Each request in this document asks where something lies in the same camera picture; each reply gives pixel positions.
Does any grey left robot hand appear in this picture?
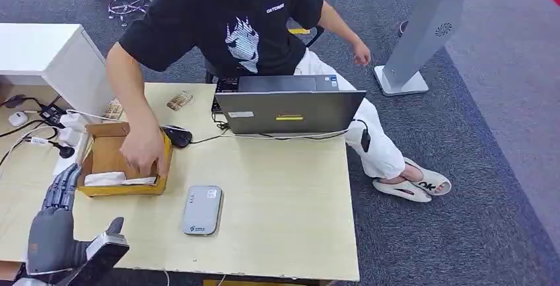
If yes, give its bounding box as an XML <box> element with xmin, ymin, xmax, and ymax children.
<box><xmin>25</xmin><ymin>163</ymin><xmax>127</xmax><ymax>276</ymax></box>

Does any person's right hand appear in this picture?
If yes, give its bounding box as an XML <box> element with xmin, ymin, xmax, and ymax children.
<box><xmin>119</xmin><ymin>122</ymin><xmax>167</xmax><ymax>179</ymax></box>

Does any person's left hand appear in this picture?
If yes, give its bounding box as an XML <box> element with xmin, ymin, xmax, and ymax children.
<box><xmin>351</xmin><ymin>40</ymin><xmax>372</xmax><ymax>67</ymax></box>

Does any wooden card box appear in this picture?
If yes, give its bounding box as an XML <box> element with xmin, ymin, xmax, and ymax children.
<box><xmin>77</xmin><ymin>122</ymin><xmax>174</xmax><ymax>197</ymax></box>

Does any white card stack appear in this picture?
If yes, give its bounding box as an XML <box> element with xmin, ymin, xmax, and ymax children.
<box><xmin>84</xmin><ymin>171</ymin><xmax>157</xmax><ymax>188</ymax></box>

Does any small printed card packet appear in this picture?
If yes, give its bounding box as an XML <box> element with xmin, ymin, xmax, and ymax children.
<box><xmin>166</xmin><ymin>90</ymin><xmax>194</xmax><ymax>112</ymax></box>
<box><xmin>103</xmin><ymin>98</ymin><xmax>125</xmax><ymax>122</ymax></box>

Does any black computer mouse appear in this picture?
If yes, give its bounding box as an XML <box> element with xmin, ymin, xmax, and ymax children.
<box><xmin>160</xmin><ymin>124</ymin><xmax>193</xmax><ymax>149</ymax></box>

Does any grey kiosk stand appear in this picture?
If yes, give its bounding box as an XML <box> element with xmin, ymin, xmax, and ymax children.
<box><xmin>374</xmin><ymin>0</ymin><xmax>469</xmax><ymax>97</ymax></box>

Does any white power strip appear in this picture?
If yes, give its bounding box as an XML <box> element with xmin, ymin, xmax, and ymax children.
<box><xmin>52</xmin><ymin>133</ymin><xmax>90</xmax><ymax>176</ymax></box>

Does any large white charger plug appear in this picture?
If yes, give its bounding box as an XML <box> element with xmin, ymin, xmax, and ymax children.
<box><xmin>59</xmin><ymin>112</ymin><xmax>88</xmax><ymax>133</ymax></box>

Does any small white charger plug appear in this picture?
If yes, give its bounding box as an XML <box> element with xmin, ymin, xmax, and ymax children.
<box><xmin>57</xmin><ymin>127</ymin><xmax>81</xmax><ymax>147</ymax></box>

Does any black power plug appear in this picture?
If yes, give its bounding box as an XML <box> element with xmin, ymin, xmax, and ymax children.
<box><xmin>50</xmin><ymin>140</ymin><xmax>76</xmax><ymax>159</ymax></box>

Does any grey card reader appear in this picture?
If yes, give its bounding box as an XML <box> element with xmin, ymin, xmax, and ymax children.
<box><xmin>182</xmin><ymin>185</ymin><xmax>224</xmax><ymax>236</ymax></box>

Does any grey laptop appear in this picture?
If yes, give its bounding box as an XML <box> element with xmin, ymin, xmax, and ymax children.
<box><xmin>211</xmin><ymin>74</ymin><xmax>367</xmax><ymax>135</ymax></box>

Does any black power adapter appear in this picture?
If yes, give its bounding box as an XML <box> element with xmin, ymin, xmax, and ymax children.
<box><xmin>39</xmin><ymin>103</ymin><xmax>67</xmax><ymax>127</ymax></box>

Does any pale sandal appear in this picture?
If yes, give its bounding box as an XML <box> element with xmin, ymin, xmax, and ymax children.
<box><xmin>402</xmin><ymin>157</ymin><xmax>452</xmax><ymax>197</ymax></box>
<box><xmin>372</xmin><ymin>178</ymin><xmax>433</xmax><ymax>203</ymax></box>

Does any chrome stool base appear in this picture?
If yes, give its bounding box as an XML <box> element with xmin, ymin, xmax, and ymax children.
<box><xmin>108</xmin><ymin>0</ymin><xmax>150</xmax><ymax>28</ymax></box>

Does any white cabinet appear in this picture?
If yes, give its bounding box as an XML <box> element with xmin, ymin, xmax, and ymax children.
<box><xmin>0</xmin><ymin>23</ymin><xmax>116</xmax><ymax>119</ymax></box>

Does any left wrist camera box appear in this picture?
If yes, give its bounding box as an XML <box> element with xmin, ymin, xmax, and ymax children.
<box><xmin>57</xmin><ymin>231</ymin><xmax>130</xmax><ymax>286</ymax></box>

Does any black mouse cable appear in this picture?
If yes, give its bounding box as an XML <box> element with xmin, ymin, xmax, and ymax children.
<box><xmin>190</xmin><ymin>127</ymin><xmax>232</xmax><ymax>145</ymax></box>

